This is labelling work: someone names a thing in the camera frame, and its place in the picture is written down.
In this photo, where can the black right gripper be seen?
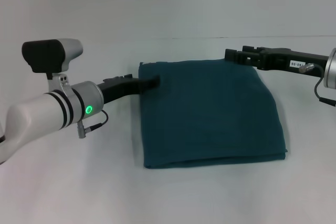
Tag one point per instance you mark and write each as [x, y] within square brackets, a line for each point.
[291, 60]

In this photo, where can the teal blue t-shirt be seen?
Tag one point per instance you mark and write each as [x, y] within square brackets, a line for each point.
[210, 113]

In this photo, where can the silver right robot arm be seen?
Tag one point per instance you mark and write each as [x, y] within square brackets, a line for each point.
[330, 69]

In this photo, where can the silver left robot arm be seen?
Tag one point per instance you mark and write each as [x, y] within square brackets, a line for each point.
[47, 113]

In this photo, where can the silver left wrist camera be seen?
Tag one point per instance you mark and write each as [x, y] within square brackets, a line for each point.
[50, 53]

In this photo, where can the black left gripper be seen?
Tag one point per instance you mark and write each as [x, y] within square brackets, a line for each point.
[118, 89]

